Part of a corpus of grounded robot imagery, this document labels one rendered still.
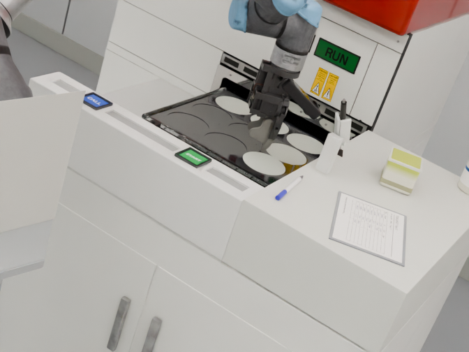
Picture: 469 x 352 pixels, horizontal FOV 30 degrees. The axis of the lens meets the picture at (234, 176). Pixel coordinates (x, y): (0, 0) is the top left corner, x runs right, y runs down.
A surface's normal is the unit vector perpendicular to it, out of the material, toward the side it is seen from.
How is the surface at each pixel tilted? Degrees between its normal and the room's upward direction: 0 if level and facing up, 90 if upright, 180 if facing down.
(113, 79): 90
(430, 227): 0
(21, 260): 0
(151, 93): 0
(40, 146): 90
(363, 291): 90
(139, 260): 90
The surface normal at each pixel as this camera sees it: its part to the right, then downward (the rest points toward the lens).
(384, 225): 0.29, -0.85
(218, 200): -0.50, 0.25
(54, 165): 0.72, 0.50
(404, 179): -0.25, 0.37
